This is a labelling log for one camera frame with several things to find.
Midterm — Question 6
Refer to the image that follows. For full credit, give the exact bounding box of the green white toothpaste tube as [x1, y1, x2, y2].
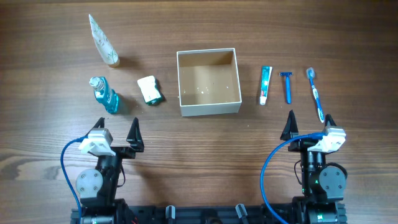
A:
[259, 65, 272, 105]

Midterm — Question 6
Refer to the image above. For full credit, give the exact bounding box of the left blue cable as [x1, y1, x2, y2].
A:
[60, 136, 88, 224]

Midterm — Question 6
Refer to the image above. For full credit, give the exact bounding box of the blue disposable razor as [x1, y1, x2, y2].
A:
[279, 72, 293, 104]

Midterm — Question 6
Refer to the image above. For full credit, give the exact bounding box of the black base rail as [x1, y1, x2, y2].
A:
[70, 203, 347, 224]

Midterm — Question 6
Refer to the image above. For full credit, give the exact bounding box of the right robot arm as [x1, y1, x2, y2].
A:
[280, 111, 348, 223]

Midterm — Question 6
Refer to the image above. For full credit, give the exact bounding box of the white floral lotion tube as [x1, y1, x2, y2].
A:
[88, 14, 119, 67]

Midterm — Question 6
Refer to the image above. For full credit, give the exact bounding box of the blue mouthwash bottle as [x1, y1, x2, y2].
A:
[89, 77, 119, 114]

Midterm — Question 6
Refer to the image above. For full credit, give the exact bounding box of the green white soap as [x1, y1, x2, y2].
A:
[137, 75, 163, 106]

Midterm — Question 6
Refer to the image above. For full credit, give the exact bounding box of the right blue cable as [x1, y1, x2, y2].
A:
[259, 132, 327, 224]

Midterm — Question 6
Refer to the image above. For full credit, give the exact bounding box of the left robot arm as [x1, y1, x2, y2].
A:
[70, 118, 144, 224]

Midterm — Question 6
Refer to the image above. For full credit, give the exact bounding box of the blue cable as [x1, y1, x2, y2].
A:
[60, 136, 88, 224]
[259, 132, 327, 224]

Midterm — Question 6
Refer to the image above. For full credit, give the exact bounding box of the blue white toothbrush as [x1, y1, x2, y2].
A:
[306, 67, 325, 123]

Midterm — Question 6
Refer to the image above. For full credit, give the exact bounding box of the white cardboard box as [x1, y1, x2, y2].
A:
[177, 48, 242, 117]

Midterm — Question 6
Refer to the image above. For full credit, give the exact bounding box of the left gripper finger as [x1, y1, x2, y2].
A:
[93, 117, 105, 128]
[126, 118, 144, 152]

